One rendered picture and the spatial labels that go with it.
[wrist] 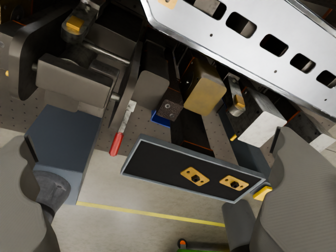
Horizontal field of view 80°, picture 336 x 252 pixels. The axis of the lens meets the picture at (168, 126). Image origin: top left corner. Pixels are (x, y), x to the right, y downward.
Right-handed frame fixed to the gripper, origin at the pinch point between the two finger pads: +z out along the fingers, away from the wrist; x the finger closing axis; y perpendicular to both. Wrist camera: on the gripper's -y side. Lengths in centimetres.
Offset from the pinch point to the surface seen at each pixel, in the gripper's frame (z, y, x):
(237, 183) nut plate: 28, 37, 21
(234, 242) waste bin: 122, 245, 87
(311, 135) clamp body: 39, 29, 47
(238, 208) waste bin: 159, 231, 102
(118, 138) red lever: 28.9, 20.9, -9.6
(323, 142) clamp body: 38, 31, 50
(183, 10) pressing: 38.8, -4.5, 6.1
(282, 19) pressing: 38.9, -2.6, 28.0
